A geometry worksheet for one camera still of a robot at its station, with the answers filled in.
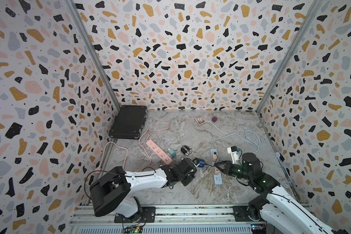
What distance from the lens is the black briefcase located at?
102cm

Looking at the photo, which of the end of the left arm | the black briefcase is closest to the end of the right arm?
the end of the left arm

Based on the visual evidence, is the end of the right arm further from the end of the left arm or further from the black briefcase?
the black briefcase
